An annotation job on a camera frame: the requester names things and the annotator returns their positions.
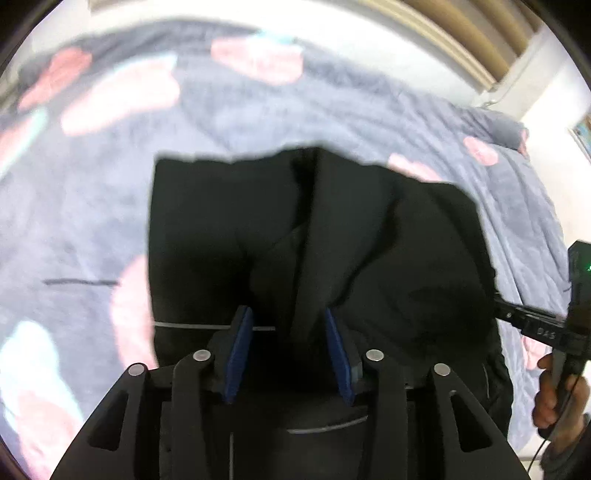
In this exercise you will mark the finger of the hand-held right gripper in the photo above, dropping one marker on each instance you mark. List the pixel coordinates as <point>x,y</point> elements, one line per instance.
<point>512,311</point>

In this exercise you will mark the person's right hand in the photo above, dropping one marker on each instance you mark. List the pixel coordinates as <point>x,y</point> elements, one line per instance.
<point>549,410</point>

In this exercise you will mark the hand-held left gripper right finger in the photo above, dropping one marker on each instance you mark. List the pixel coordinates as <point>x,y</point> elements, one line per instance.
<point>339,360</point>

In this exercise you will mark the person's right forearm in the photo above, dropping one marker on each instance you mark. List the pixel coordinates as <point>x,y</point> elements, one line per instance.
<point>572,447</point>

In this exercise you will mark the striped window blind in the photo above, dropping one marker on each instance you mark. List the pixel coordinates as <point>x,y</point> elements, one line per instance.
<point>475,37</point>

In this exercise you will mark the grey floral blanket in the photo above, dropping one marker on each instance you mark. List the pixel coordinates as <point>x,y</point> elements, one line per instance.
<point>92,207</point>

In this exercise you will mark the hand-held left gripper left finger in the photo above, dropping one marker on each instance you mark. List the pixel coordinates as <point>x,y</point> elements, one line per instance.
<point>239,350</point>

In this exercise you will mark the black hooded jacket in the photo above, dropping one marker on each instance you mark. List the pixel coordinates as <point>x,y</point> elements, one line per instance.
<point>369,230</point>

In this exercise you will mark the wall map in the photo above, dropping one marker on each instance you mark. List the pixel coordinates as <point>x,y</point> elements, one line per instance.
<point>584,136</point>

